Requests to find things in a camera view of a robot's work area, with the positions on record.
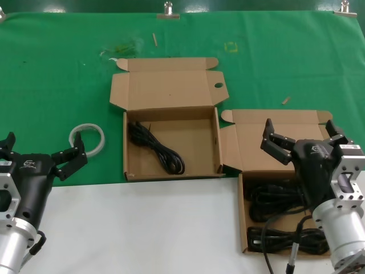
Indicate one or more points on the empty open cardboard box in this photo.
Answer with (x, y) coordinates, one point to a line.
(185, 137)

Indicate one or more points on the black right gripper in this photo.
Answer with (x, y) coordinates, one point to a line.
(313, 171)

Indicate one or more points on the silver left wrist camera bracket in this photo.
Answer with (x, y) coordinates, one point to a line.
(5, 179)

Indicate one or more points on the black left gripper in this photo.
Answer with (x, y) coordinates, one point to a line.
(34, 182)

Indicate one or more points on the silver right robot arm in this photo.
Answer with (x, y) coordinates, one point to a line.
(345, 237)

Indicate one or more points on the translucent white tape roll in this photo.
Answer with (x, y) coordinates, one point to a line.
(85, 125)

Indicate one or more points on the clear plastic wrapper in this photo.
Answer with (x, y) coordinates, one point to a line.
(122, 48)

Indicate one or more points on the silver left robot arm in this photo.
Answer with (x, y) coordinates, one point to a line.
(11, 248)

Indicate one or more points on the short wooden stick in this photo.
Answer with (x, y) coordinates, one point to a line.
(286, 100)

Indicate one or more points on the thin wooden stick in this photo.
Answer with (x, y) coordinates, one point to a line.
(154, 39)

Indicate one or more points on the green table cloth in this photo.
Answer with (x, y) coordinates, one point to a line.
(42, 71)

